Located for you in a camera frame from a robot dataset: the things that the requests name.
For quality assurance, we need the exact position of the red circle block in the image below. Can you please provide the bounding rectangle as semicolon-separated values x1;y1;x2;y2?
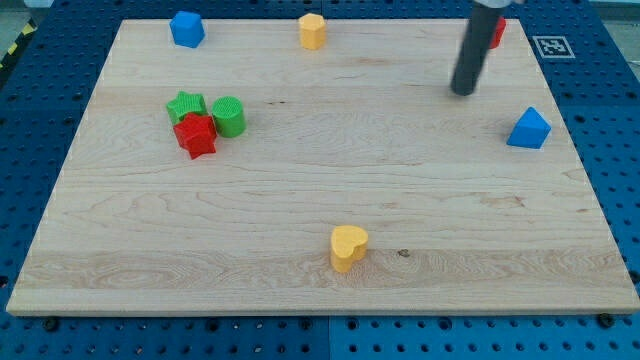
489;16;507;49

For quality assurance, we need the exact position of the wooden board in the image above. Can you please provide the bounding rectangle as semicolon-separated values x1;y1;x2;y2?
7;19;639;317

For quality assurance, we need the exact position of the yellow heart block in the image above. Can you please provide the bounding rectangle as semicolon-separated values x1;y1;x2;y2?
330;225;369;273

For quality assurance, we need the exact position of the green cylinder block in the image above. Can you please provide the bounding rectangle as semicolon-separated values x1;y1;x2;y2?
212;96;246;138

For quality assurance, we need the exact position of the red star block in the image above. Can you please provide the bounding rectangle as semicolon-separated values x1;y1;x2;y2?
173;113;217;159

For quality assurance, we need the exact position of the yellow hexagon block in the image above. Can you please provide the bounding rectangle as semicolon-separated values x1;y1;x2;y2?
298;13;326;50

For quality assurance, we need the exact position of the green star block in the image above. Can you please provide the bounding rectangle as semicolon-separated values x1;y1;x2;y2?
166;91;208;125

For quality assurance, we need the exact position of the blue cube block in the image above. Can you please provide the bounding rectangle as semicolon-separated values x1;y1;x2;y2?
169;11;205;48

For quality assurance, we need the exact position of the blue triangle block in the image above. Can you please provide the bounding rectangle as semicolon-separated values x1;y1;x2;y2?
506;107;551;149

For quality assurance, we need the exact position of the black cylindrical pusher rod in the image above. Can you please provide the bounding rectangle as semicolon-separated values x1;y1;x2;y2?
450;0;510;96

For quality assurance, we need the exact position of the white fiducial marker tag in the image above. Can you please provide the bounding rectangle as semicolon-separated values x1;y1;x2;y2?
533;35;575;59

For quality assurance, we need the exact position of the black bolt left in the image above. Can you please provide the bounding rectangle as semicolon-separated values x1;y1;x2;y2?
42;317;60;332

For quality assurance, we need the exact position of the black bolt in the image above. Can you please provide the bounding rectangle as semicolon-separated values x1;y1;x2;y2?
597;313;615;329
42;317;60;332

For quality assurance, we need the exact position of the black bolt right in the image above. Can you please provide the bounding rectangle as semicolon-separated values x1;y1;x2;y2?
597;313;615;329

